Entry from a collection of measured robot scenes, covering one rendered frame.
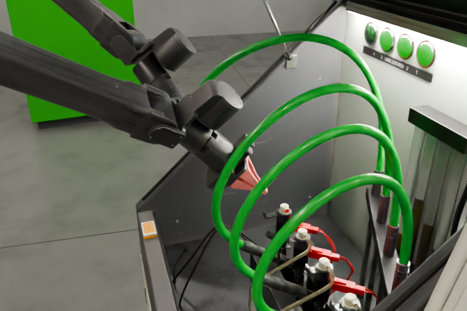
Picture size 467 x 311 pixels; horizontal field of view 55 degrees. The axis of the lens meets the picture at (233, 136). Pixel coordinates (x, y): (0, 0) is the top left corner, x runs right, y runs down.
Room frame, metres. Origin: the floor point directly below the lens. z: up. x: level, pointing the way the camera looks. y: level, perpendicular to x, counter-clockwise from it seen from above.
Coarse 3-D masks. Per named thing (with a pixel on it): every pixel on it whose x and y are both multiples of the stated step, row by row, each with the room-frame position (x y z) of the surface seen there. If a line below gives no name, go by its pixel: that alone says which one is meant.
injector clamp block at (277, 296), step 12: (288, 252) 0.73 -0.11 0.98; (252, 264) 0.72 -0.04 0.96; (276, 264) 0.70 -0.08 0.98; (276, 276) 0.66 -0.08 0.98; (288, 276) 0.70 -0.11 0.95; (264, 288) 0.66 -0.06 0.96; (312, 288) 0.63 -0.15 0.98; (264, 300) 0.65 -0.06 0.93; (276, 300) 0.60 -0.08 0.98; (288, 300) 0.60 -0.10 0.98
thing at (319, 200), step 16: (368, 176) 0.47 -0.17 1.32; (384, 176) 0.48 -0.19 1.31; (336, 192) 0.46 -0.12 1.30; (400, 192) 0.48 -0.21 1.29; (304, 208) 0.45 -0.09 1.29; (400, 208) 0.49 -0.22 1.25; (288, 224) 0.44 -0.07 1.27; (272, 240) 0.44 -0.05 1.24; (272, 256) 0.43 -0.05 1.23; (400, 256) 0.50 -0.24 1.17; (256, 272) 0.43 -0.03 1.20; (400, 272) 0.49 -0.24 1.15; (256, 288) 0.43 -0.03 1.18; (256, 304) 0.43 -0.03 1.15
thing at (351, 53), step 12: (276, 36) 0.79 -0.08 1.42; (288, 36) 0.78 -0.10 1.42; (300, 36) 0.78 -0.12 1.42; (312, 36) 0.77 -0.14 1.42; (324, 36) 0.78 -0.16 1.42; (252, 48) 0.78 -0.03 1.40; (336, 48) 0.77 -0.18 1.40; (348, 48) 0.77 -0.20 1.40; (228, 60) 0.79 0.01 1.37; (360, 60) 0.76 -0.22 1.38; (216, 72) 0.79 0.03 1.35; (372, 84) 0.76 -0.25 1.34; (384, 156) 0.76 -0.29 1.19
